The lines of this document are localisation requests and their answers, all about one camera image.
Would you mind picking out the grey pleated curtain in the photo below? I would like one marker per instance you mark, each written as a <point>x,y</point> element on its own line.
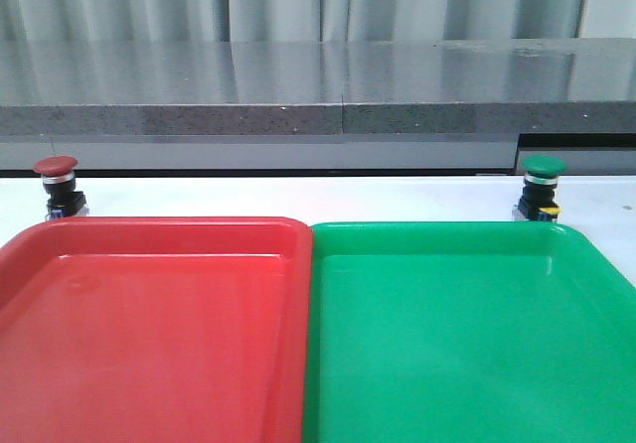
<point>287,20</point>

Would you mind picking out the red mushroom push button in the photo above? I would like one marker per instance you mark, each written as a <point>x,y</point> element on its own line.
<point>59,182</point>

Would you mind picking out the green mushroom push button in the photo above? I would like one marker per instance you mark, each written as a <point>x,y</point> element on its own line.
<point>537,200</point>

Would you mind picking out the red plastic tray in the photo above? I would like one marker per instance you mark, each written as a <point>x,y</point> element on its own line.
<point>155,330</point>

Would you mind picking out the grey stone counter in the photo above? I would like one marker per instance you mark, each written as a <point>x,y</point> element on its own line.
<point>361,108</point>

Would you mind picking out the green plastic tray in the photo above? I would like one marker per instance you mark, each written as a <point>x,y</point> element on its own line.
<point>467,332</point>

